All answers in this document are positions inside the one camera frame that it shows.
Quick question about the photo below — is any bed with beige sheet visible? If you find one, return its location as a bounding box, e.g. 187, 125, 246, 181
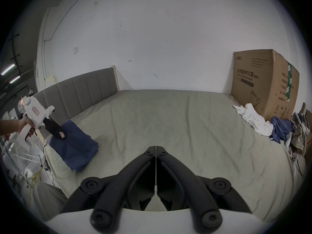
44, 89, 305, 223

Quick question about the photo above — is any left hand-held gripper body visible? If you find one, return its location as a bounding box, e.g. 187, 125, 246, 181
17, 96, 57, 141

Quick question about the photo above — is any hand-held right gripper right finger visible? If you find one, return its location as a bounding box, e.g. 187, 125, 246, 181
156, 146, 253, 230

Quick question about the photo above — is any large brown cardboard carton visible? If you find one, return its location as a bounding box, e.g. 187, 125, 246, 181
231, 49, 300, 122

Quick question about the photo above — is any dark blue shirt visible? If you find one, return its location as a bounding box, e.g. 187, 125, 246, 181
49, 120, 99, 173

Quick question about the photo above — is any crumpled blue cloth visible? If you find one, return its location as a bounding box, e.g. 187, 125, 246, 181
269, 116, 294, 144

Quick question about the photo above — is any person's left forearm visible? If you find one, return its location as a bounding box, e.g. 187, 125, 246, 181
0, 119, 20, 136

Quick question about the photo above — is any crumpled white cloth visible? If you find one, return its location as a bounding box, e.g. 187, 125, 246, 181
232, 103, 274, 136

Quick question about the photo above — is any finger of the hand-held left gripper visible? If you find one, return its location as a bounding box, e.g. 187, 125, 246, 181
49, 124, 67, 140

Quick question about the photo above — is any person's left hand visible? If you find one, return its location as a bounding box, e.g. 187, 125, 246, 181
18, 117, 36, 137

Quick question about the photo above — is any grey padded headboard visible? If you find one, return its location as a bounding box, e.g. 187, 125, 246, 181
33, 67, 119, 127

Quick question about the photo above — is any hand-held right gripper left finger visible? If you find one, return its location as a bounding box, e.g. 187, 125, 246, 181
60, 146, 156, 229

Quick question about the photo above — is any patterned beige cloth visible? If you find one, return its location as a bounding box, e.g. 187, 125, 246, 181
290, 123, 308, 156

